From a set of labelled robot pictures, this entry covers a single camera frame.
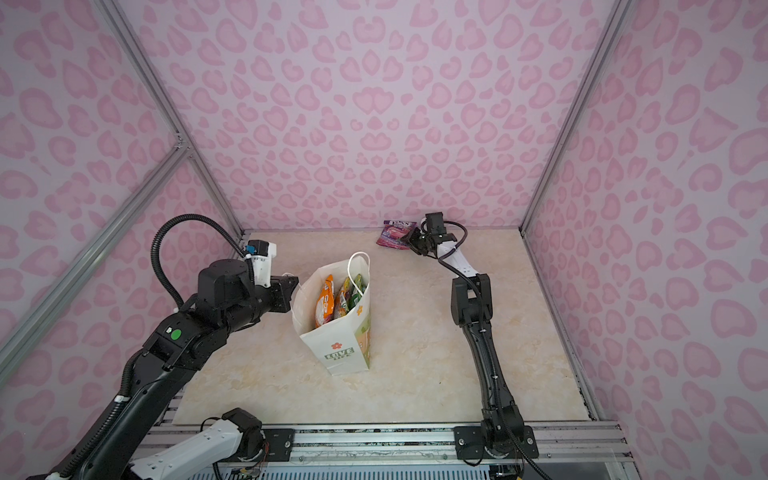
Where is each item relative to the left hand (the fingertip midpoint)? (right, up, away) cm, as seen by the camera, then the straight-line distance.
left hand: (299, 278), depth 67 cm
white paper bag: (+9, -17, +7) cm, 20 cm away
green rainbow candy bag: (+11, -5, +14) cm, 19 cm away
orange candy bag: (+4, -7, +6) cm, 11 cm away
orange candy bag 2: (+8, -7, +9) cm, 14 cm away
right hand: (+26, +12, +47) cm, 55 cm away
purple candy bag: (+21, +14, +49) cm, 55 cm away
